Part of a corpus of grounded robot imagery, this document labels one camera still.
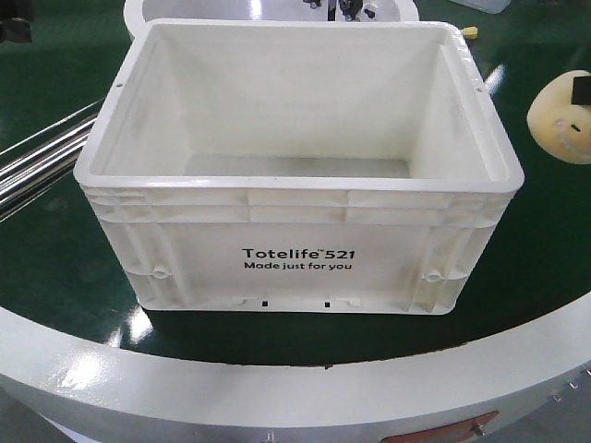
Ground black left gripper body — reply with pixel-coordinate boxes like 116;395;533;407
0;18;32;43

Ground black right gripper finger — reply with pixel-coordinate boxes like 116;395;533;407
572;75;591;104

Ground cream plush ball toy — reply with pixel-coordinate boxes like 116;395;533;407
526;69;590;164

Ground white Totelife plastic crate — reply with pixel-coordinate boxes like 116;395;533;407
74;18;524;315

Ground small yellow toy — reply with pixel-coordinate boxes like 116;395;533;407
461;26;478;40

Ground chrome roller rails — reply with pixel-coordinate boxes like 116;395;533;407
1;98;104;219

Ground red warning label plate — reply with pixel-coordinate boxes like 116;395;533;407
381;411;500;443

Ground white outer turntable rim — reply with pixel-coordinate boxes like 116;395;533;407
1;296;590;442

